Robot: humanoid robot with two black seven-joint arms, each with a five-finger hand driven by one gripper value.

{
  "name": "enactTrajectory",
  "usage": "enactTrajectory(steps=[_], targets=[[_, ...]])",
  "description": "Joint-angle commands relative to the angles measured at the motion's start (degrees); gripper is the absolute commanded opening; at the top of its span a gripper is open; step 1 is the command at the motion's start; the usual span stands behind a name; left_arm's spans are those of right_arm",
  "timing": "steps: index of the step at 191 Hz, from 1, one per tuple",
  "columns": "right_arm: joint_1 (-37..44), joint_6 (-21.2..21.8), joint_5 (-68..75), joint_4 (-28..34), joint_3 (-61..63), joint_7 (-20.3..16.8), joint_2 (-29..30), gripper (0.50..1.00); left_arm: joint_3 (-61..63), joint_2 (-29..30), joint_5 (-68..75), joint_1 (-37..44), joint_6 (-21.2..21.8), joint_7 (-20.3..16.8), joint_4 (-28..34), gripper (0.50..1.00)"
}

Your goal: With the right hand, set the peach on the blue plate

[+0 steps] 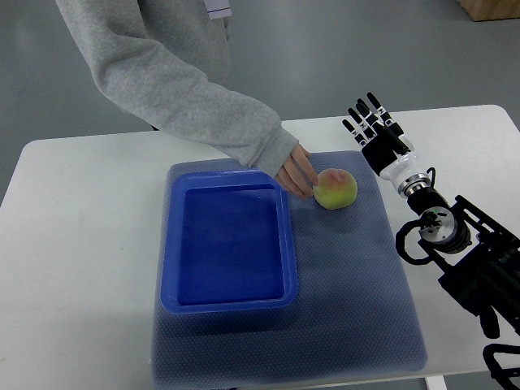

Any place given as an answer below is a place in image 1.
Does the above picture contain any blue-grey textured mat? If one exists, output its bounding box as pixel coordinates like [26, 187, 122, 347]
[151, 151, 427, 389]

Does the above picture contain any yellow-pink peach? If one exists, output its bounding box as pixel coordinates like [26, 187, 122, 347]
[313, 168, 358, 210]

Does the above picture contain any blue plastic tray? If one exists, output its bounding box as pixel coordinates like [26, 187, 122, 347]
[159, 170, 298, 314]

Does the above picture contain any person's grey sweatshirt torso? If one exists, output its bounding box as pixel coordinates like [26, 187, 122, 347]
[138, 1, 232, 85]

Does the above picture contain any black looped cable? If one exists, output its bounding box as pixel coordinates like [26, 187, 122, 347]
[395, 217, 438, 267]

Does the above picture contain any grey sweatshirt forearm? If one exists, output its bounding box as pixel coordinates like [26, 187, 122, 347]
[58, 1, 297, 176]

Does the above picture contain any person's bare hand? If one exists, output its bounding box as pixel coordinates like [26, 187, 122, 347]
[275, 144, 318, 198]

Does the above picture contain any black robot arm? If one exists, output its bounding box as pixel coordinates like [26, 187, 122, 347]
[342, 93, 519, 389]

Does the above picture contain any white-black robot hand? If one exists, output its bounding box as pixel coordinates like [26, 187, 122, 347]
[342, 92, 429, 194]

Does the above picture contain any white table leg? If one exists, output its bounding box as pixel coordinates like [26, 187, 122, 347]
[424, 375, 448, 390]

